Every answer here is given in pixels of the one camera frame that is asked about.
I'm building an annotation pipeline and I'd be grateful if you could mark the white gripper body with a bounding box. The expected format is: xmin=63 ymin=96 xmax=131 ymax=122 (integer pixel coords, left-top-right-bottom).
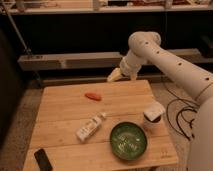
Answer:
xmin=120 ymin=56 xmax=141 ymax=77

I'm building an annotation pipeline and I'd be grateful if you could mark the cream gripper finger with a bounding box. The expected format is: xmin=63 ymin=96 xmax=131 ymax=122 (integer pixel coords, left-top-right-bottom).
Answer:
xmin=107 ymin=68 xmax=122 ymax=82
xmin=130 ymin=74 xmax=137 ymax=81

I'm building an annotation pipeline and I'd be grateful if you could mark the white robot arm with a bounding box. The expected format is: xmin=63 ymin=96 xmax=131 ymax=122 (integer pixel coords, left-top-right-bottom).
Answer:
xmin=107 ymin=31 xmax=213 ymax=171

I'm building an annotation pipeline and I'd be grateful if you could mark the orange carrot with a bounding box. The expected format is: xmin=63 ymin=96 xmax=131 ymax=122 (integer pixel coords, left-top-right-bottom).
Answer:
xmin=85 ymin=93 xmax=102 ymax=101

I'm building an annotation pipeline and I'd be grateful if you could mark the white plastic bottle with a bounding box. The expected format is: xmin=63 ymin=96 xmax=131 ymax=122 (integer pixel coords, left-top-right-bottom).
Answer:
xmin=76 ymin=112 xmax=107 ymax=142

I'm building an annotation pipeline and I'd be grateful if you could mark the green bowl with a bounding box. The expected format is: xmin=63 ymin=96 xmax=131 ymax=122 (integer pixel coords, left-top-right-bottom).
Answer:
xmin=109 ymin=122 xmax=148 ymax=161

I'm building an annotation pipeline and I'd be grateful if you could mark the metal pole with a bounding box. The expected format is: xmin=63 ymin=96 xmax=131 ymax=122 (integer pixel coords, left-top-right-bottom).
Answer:
xmin=0 ymin=0 xmax=33 ymax=58

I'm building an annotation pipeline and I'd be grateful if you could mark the black phone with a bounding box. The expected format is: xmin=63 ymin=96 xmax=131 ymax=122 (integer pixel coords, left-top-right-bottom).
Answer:
xmin=34 ymin=149 xmax=53 ymax=171

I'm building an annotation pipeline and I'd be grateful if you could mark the metal shelf rail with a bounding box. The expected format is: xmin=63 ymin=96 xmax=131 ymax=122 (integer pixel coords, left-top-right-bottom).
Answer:
xmin=18 ymin=49 xmax=213 ymax=71

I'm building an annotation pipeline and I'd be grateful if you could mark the black floor cable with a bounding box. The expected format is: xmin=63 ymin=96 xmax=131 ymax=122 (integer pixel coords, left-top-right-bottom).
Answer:
xmin=162 ymin=79 xmax=201 ymax=142

